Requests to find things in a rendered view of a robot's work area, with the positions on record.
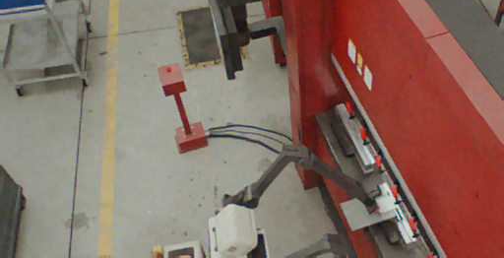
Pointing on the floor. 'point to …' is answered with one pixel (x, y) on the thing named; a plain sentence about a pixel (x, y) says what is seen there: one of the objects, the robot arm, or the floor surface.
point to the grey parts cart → (44, 35)
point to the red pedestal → (174, 82)
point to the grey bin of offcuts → (9, 212)
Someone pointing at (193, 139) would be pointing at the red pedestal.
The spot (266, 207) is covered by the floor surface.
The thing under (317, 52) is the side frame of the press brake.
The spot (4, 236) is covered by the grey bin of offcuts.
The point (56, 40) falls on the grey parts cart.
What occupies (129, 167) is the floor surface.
